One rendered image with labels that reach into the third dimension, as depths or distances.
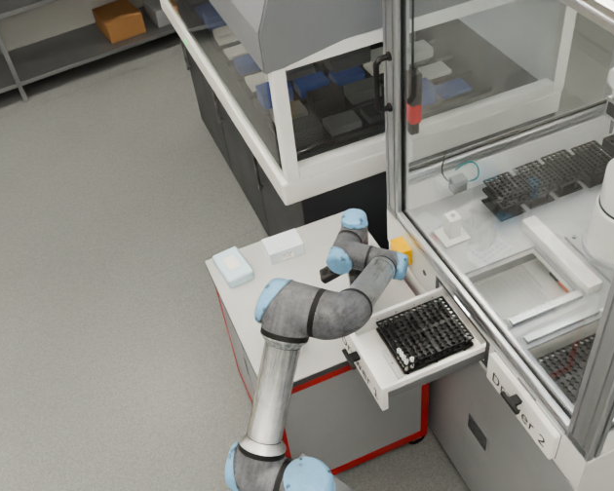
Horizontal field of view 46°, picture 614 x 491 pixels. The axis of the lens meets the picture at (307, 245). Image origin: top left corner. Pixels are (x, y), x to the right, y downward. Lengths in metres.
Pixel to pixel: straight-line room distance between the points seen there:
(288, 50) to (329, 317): 1.01
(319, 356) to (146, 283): 1.60
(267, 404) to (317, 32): 1.19
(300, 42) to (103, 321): 1.81
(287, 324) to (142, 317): 1.94
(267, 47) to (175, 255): 1.72
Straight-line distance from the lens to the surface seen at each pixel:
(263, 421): 1.74
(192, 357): 3.30
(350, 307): 1.64
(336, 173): 2.67
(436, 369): 2.06
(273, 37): 2.29
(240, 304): 2.42
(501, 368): 2.02
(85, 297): 3.72
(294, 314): 1.63
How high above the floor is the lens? 2.55
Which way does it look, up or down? 44 degrees down
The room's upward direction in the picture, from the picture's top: 8 degrees counter-clockwise
